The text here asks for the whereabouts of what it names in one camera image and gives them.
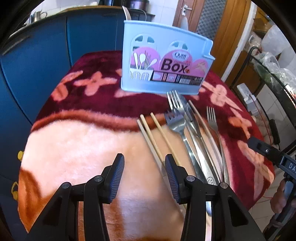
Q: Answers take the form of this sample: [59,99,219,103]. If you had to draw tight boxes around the slim steel fork right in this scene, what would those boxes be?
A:
[206,106,230,185]

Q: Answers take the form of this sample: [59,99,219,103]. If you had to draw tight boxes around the wooden chopstick middle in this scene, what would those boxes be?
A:
[140,114,164,161]

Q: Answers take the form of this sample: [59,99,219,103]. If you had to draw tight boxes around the white power strip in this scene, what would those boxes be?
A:
[236,83,259,116]

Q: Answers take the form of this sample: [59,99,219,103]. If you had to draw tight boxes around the steel table knife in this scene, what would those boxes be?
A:
[178,93,220,185]

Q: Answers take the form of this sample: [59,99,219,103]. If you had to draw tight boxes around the white utensil in holder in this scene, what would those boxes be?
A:
[122,6,132,21]

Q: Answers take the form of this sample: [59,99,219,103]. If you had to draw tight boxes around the long steel fork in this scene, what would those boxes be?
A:
[166,90,220,186]

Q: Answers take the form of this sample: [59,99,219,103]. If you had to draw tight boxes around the red floral fleece blanket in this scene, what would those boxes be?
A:
[18,51,275,240]

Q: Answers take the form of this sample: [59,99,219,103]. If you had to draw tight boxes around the steel kettle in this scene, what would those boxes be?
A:
[29,11,48,23]

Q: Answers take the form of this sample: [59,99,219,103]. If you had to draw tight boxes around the thin steel utensil handle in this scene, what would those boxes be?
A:
[189,100,224,183]

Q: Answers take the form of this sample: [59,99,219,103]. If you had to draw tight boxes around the short steel fork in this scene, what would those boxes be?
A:
[165,109,207,183]

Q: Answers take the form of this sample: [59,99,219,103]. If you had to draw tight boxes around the wooden door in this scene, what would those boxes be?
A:
[172,0,228,40]

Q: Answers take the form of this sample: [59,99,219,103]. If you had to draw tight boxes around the wooden chopstick right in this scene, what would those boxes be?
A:
[150,113,180,164]

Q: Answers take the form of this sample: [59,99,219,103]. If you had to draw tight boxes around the wooden chopstick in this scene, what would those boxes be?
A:
[140,114,164,161]
[137,120,166,177]
[150,113,180,164]

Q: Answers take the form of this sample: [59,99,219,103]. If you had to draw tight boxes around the light blue utensil holder box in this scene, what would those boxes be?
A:
[121,20,215,95]

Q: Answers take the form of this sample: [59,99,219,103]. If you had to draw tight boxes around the wooden chopstick left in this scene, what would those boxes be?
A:
[137,120,166,177]

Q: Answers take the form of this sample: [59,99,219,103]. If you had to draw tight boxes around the clear plastic bags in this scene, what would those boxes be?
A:
[248,25,295,95]

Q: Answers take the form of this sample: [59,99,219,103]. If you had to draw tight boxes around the black metal rack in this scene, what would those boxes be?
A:
[229,46,296,128]

